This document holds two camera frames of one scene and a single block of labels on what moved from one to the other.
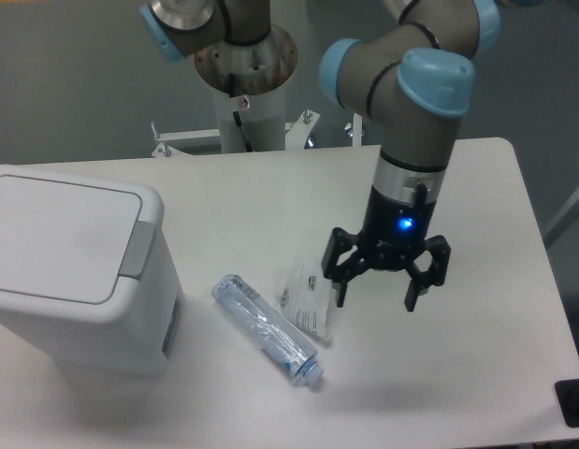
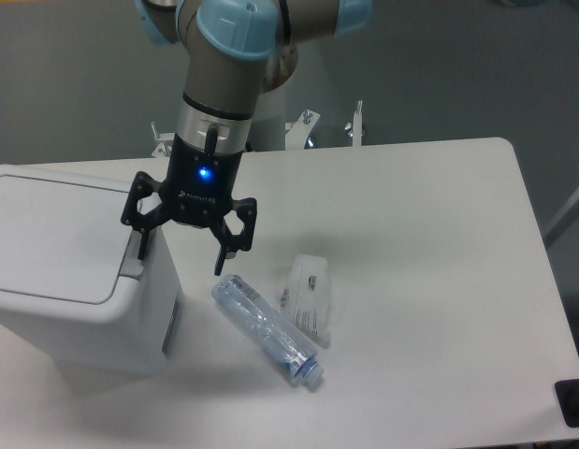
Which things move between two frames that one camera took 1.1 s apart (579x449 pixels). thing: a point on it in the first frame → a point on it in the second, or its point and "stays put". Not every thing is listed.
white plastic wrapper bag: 306,296 stays put
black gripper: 394,231 → 197,189
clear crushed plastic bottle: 286,343 stays put
